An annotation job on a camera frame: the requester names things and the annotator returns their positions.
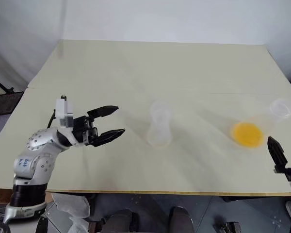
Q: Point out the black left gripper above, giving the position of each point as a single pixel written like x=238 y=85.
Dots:
x=83 y=129

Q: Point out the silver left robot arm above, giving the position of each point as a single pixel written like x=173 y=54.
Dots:
x=36 y=155

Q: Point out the orange liquid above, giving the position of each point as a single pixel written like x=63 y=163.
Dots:
x=247 y=134

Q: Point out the plastic cup with orange juice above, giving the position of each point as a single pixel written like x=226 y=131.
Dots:
x=269 y=122

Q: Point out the clear plastic bag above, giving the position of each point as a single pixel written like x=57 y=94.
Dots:
x=71 y=206

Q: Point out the dark rounded shape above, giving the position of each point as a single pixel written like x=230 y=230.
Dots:
x=181 y=219
x=121 y=222

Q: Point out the black mesh panel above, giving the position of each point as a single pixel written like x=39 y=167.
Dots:
x=3 y=102

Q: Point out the black tripod stand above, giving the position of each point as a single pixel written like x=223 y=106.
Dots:
x=1 y=85

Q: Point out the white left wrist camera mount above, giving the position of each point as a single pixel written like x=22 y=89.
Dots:
x=63 y=111

